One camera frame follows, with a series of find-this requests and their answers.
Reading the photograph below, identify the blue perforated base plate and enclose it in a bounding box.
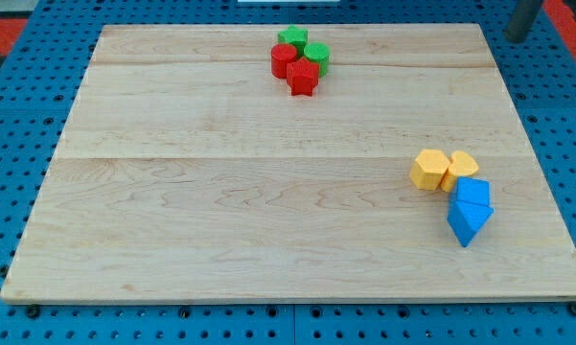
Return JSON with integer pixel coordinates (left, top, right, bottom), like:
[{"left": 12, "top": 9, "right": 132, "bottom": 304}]
[{"left": 0, "top": 0, "right": 576, "bottom": 344}]

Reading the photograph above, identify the red star block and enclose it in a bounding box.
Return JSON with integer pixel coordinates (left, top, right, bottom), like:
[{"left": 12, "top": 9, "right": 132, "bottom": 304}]
[{"left": 287, "top": 57, "right": 319, "bottom": 97}]

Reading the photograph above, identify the wooden board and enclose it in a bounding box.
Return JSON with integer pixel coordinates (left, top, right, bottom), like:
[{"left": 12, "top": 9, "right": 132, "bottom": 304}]
[{"left": 0, "top": 24, "right": 576, "bottom": 305}]

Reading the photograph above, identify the green cylinder block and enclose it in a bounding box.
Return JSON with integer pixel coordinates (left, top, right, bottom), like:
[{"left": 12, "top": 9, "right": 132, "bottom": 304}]
[{"left": 304, "top": 42, "right": 331, "bottom": 77}]

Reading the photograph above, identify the red cylinder block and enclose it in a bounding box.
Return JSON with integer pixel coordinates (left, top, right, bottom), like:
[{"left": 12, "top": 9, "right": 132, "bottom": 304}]
[{"left": 270, "top": 43, "right": 298, "bottom": 79}]

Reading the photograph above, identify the yellow hexagon block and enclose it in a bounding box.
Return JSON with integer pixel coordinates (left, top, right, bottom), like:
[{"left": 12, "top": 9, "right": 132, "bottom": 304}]
[{"left": 409, "top": 149, "right": 449, "bottom": 191}]

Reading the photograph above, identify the blue cube block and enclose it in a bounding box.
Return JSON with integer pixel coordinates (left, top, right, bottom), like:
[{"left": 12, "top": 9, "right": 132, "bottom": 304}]
[{"left": 451, "top": 176, "right": 491, "bottom": 206}]

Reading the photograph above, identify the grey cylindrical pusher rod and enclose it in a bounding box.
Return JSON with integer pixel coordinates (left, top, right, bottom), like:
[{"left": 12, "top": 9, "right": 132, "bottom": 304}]
[{"left": 503, "top": 0, "right": 543, "bottom": 43}]

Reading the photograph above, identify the green star block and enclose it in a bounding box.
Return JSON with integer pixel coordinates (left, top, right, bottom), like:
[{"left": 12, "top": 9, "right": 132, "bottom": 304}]
[{"left": 277, "top": 25, "right": 309, "bottom": 57}]

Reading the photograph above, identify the yellow heart block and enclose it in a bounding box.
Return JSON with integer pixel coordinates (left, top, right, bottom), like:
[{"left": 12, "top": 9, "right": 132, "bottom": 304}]
[{"left": 440, "top": 150, "right": 479, "bottom": 193}]

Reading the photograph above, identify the blue triangle block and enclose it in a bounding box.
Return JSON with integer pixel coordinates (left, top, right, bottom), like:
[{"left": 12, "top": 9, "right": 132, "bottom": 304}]
[{"left": 447, "top": 201, "right": 494, "bottom": 247}]

